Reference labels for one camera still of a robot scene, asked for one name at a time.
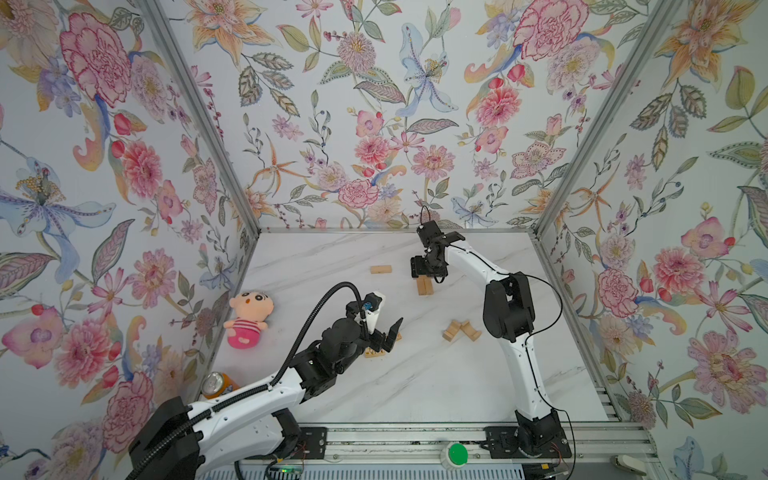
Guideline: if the plain wood block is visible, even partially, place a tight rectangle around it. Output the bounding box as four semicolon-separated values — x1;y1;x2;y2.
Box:
423;277;434;295
416;276;427;296
370;265;393;275

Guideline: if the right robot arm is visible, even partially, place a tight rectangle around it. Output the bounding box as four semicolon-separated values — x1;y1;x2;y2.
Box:
411;235;564;457

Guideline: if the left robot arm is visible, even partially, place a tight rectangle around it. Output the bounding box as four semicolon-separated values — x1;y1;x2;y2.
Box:
128;318;401;479

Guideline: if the printed wood block lower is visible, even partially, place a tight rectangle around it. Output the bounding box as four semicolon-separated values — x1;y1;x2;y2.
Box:
364;348;387;358

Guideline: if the wood arch block left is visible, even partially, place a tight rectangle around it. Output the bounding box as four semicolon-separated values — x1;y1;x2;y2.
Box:
442;320;461;342

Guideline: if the wood arch block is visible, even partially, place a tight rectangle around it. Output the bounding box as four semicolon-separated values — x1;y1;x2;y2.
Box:
442;320;461;342
460;321;482;342

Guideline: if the wood arch block right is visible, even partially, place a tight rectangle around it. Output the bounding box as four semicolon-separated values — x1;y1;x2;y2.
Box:
460;321;482;342

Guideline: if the pink plush doll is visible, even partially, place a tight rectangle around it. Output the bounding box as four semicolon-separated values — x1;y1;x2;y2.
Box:
224;291;275;350

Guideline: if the green round button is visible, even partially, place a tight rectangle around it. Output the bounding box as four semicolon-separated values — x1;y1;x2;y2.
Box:
440;442;469;470

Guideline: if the orange drink can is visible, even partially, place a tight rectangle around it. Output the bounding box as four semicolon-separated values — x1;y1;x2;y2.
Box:
201;371;239;399

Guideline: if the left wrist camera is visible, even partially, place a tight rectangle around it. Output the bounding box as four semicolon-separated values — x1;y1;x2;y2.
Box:
359;291;386;334

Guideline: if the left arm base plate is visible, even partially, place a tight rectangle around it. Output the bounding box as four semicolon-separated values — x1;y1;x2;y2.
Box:
242;425;328;462

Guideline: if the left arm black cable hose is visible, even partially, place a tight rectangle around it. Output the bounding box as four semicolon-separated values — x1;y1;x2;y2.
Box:
122;281;367;480

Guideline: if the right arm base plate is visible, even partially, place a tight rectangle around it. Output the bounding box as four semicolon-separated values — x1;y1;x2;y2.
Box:
481;425;573;459

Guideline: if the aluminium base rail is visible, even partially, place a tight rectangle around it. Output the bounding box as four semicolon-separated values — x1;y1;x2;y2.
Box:
146;422;661;466

